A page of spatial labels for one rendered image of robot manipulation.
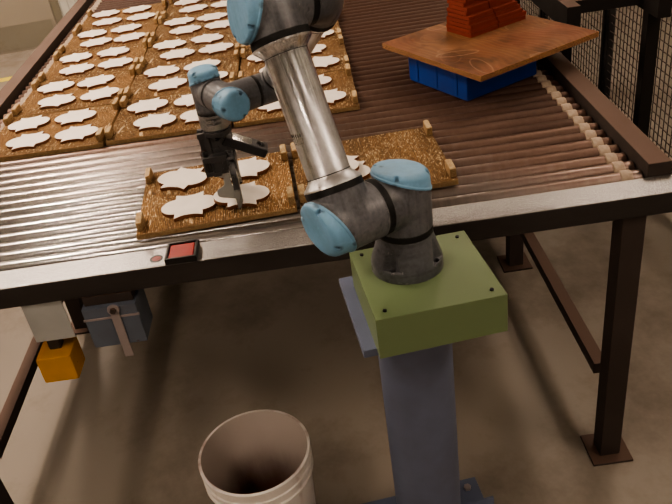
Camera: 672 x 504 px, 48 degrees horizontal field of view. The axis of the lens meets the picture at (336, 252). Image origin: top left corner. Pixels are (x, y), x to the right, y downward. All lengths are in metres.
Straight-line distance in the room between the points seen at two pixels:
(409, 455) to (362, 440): 0.69
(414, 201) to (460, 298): 0.21
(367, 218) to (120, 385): 1.79
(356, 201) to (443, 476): 0.81
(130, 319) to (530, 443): 1.31
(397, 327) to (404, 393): 0.29
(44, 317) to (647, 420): 1.83
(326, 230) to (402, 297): 0.23
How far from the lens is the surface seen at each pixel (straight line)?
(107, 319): 1.94
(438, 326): 1.49
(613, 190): 1.95
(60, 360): 2.05
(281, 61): 1.40
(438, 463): 1.89
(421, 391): 1.71
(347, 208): 1.38
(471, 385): 2.70
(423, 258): 1.52
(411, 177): 1.44
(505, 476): 2.43
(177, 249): 1.86
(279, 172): 2.10
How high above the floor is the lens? 1.86
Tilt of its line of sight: 33 degrees down
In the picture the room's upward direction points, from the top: 9 degrees counter-clockwise
